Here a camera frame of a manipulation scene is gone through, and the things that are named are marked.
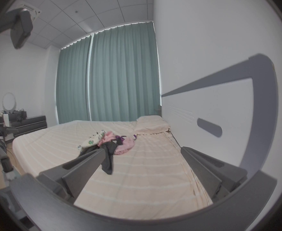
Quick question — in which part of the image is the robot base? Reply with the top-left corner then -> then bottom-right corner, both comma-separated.
0,171 -> 34,229

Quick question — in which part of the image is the bed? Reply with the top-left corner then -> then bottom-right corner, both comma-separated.
12,53 -> 278,219

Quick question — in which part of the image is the purple garment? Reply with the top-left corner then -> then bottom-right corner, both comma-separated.
116,134 -> 138,145

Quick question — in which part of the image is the white printed pyjama top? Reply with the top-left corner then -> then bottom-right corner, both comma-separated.
77,130 -> 106,151

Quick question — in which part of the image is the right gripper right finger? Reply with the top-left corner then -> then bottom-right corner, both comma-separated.
181,146 -> 248,200

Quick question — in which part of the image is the black T-shirt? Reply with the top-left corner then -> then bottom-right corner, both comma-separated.
78,141 -> 122,175

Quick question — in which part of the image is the pink garment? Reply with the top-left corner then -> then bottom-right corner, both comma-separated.
100,131 -> 135,155

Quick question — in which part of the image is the blue-green curtain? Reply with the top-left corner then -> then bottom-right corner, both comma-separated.
56,36 -> 92,124
89,21 -> 161,122

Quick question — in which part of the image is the round white mirror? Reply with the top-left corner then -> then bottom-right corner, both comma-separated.
3,92 -> 17,111

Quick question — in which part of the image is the black chest of drawers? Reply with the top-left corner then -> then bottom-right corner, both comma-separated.
9,115 -> 47,137

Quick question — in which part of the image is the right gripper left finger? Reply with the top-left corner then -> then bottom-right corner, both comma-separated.
38,149 -> 107,199

